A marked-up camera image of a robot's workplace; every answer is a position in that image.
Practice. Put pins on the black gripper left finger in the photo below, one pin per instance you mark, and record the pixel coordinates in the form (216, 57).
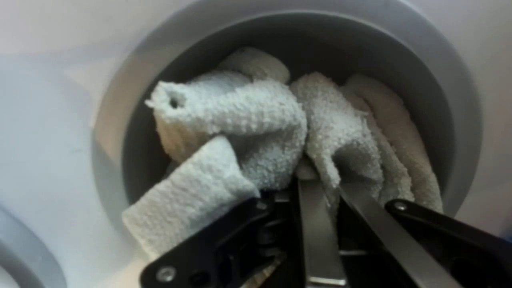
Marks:
(314, 229)

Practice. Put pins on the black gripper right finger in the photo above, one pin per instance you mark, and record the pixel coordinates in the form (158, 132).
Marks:
(426, 245)

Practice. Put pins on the white terry towel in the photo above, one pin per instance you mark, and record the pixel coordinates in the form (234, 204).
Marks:
(250, 122)

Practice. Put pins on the gray round toy sink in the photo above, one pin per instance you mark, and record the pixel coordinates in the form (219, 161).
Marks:
(373, 49)

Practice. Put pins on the white toy kitchen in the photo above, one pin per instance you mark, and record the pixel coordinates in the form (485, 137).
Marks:
(48, 133)

